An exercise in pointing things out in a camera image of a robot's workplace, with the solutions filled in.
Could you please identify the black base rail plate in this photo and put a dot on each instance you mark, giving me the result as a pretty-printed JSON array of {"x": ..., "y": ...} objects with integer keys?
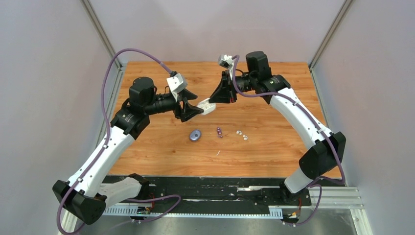
[{"x": 210, "y": 195}]

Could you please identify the right aluminium frame post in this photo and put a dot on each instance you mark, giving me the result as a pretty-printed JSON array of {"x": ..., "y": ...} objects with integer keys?
[{"x": 346, "y": 5}]

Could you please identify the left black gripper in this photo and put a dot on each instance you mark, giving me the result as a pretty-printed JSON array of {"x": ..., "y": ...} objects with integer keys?
[{"x": 188, "y": 111}]

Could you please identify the blue-grey earbud case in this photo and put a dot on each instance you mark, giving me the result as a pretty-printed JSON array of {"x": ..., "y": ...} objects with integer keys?
[{"x": 195, "y": 135}]

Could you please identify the left aluminium frame post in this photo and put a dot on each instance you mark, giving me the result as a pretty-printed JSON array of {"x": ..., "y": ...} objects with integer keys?
[{"x": 103, "y": 36}]

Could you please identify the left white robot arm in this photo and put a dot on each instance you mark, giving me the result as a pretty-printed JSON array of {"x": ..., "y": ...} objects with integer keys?
[{"x": 82, "y": 194}]

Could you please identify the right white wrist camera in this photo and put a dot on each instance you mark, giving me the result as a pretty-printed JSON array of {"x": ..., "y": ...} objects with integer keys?
[{"x": 227, "y": 62}]

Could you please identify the white earbud charging case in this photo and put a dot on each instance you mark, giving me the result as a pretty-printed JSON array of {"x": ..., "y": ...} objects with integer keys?
[{"x": 206, "y": 106}]

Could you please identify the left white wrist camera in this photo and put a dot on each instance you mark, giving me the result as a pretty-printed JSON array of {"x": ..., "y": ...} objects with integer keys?
[{"x": 176, "y": 84}]

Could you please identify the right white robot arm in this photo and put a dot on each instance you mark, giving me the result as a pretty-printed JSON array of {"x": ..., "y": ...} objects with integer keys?
[{"x": 325, "y": 149}]

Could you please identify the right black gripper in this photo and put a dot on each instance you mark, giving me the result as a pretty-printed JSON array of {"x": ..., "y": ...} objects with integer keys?
[{"x": 225, "y": 92}]

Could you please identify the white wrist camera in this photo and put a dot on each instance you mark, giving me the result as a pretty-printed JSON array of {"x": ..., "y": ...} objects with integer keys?
[
  {"x": 227, "y": 62},
  {"x": 176, "y": 84}
]

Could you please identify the aluminium frame post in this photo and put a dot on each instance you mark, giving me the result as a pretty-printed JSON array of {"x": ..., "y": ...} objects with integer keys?
[
  {"x": 346, "y": 5},
  {"x": 103, "y": 36}
]

